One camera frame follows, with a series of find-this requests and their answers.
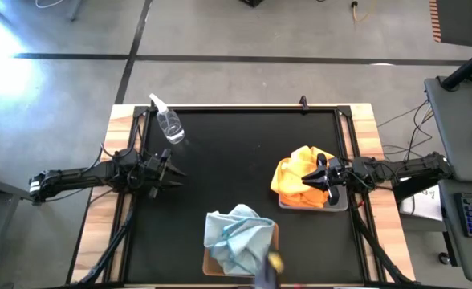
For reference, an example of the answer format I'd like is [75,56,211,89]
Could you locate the brown plastic basket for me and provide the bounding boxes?
[201,222,280,279]

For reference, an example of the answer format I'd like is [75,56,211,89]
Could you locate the clear plastic basket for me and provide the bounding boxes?
[278,183,349,213]

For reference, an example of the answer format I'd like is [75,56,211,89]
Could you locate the yellow floor cable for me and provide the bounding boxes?
[349,0,378,23]

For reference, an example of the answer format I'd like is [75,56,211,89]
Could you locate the grey furniture leg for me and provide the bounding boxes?
[66,0,85,22]

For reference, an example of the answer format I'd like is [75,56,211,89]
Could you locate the white paper sheet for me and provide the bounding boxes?
[398,183,442,222]

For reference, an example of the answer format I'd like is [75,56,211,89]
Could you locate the white floor cable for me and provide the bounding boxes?
[34,0,65,10]

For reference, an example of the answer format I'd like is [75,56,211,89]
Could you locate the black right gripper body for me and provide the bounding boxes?
[315,153,348,206]

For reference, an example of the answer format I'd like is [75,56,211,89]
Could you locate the black pole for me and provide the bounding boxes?
[439,41,472,92]

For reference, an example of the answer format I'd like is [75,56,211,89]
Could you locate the black floor cable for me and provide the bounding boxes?
[375,97,437,162]

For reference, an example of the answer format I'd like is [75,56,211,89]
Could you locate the black floor mat orange border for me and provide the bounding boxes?
[428,0,472,49]

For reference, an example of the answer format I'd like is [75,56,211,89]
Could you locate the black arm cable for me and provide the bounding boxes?
[99,144,151,192]
[344,168,384,192]

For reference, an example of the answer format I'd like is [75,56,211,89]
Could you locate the clear spray bottle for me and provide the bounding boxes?
[148,92,186,146]

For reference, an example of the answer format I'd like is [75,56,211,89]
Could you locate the dark blurry object with yellow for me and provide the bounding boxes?
[253,250,286,289]

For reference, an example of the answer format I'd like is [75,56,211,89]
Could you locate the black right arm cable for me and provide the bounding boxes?
[344,168,384,192]

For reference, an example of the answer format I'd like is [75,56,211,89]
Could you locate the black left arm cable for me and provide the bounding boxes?
[99,144,151,192]

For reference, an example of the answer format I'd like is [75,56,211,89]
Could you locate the grey metal stand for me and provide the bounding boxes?
[0,160,47,289]

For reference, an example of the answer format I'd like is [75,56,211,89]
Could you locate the black table mat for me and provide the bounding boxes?
[124,107,366,285]

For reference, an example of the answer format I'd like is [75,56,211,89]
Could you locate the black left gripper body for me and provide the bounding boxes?
[143,148,174,201]

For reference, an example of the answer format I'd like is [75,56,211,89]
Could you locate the grey workstation desk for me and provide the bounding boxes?
[422,75,472,283]

